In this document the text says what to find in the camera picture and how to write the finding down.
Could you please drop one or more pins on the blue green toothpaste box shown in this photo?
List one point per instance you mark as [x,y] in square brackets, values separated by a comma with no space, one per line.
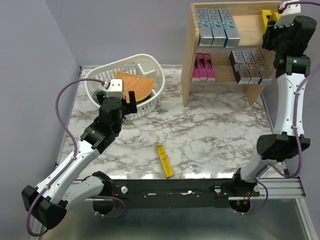
[205,32]

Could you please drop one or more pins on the pink toothpaste box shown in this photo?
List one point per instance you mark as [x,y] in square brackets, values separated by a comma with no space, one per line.
[195,74]
[201,67]
[210,72]

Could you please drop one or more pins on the yellow toothpaste box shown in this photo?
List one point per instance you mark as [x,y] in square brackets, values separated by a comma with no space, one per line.
[264,18]
[275,16]
[168,172]

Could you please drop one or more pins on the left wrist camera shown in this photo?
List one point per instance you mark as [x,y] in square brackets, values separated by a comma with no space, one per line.
[114,88]

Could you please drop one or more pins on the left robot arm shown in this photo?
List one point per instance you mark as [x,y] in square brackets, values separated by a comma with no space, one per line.
[49,200]

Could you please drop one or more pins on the black base bar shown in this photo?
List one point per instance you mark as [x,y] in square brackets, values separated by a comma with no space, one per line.
[180,193]

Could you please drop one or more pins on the silver toothpaste box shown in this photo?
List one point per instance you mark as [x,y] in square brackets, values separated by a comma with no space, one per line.
[255,76]

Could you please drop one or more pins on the white plastic basket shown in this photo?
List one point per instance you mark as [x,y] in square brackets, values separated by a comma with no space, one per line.
[142,65]

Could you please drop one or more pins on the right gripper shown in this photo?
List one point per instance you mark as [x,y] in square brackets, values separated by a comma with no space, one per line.
[270,30]

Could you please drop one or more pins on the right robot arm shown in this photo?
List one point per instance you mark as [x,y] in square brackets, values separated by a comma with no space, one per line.
[293,68]

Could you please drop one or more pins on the metallic blue toothpaste box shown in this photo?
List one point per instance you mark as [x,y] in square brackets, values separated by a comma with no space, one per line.
[230,29]
[216,25]

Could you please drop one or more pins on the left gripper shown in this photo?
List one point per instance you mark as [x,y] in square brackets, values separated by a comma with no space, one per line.
[130,108]

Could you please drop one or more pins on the dark teal cup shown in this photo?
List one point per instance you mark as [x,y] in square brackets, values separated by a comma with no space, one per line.
[94,94]

